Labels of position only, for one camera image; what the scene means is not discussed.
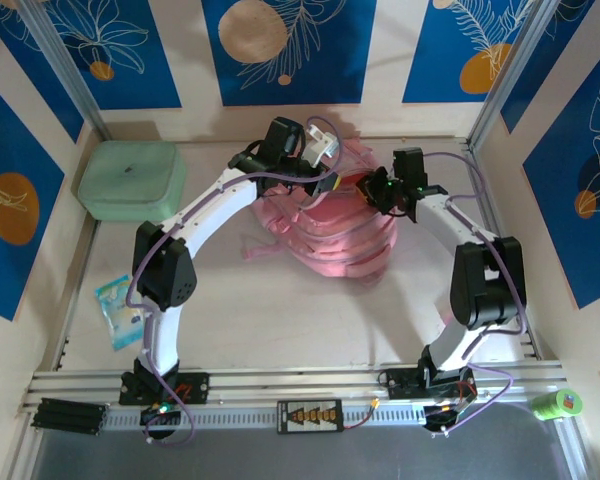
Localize red power wire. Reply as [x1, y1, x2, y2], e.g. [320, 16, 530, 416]
[343, 397, 381, 430]

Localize aluminium frame post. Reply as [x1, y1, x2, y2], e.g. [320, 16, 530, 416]
[467, 0, 556, 151]
[17, 0, 112, 141]

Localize black power distribution board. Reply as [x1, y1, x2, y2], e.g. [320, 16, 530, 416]
[276, 399, 345, 435]

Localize green plastic container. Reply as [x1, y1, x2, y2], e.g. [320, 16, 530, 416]
[77, 140, 187, 222]

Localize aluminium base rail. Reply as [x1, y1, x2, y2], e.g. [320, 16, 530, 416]
[22, 359, 569, 409]

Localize grey slotted cable duct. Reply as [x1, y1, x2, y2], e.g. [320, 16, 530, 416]
[102, 403, 426, 432]

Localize grey metal sheet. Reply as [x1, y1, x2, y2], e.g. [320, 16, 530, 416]
[29, 404, 576, 480]

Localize blue snack packet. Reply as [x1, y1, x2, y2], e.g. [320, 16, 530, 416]
[94, 273, 144, 353]

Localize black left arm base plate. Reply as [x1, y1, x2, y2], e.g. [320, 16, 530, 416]
[118, 370, 211, 406]

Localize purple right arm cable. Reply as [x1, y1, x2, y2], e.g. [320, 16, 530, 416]
[424, 151, 529, 437]

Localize small controller circuit board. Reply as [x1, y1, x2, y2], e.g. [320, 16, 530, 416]
[423, 402, 469, 432]
[139, 402, 184, 427]

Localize green tape roll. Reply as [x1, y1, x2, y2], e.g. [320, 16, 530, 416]
[532, 388, 584, 422]

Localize aluminium side rail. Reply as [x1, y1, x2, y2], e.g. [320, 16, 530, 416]
[462, 142, 539, 361]
[54, 219, 99, 371]

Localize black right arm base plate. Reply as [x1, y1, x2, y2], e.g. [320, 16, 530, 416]
[379, 367, 479, 401]

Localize blue floral wall poster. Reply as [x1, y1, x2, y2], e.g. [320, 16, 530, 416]
[201, 0, 379, 107]
[499, 0, 596, 134]
[0, 0, 85, 145]
[42, 0, 183, 110]
[522, 34, 600, 310]
[402, 0, 531, 105]
[0, 72, 66, 322]

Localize pink student backpack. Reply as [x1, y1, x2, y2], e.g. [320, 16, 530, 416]
[239, 137, 399, 282]

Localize black profile bar stack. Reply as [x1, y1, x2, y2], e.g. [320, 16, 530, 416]
[29, 397, 110, 436]

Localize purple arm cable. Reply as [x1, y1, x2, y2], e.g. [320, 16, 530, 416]
[124, 115, 344, 448]
[424, 151, 529, 437]

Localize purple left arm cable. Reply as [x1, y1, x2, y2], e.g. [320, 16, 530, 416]
[124, 115, 344, 448]

